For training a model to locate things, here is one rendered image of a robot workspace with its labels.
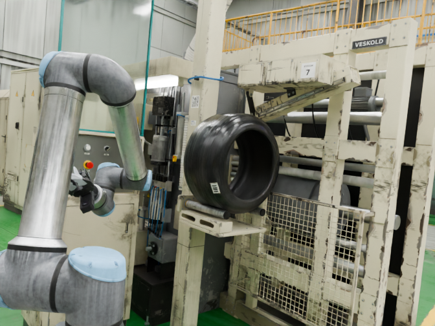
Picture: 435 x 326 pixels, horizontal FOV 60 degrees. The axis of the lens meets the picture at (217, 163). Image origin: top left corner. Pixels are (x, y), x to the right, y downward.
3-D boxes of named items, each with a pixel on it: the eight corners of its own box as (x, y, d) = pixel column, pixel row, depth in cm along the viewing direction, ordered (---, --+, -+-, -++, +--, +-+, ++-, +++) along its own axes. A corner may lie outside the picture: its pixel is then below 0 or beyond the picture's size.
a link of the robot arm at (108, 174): (127, 171, 167) (122, 196, 162) (101, 169, 167) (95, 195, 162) (122, 162, 158) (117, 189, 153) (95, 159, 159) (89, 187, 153)
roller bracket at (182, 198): (176, 211, 220) (177, 195, 220) (226, 207, 246) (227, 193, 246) (179, 212, 218) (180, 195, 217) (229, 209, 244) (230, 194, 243)
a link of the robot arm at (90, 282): (114, 332, 94) (119, 263, 93) (47, 326, 95) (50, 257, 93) (129, 305, 110) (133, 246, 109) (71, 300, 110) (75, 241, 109)
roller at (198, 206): (184, 207, 221) (184, 199, 220) (189, 207, 224) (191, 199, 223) (223, 220, 194) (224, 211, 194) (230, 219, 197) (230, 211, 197)
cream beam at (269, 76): (235, 87, 239) (238, 64, 238) (262, 93, 256) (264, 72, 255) (317, 81, 194) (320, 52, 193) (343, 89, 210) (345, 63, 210)
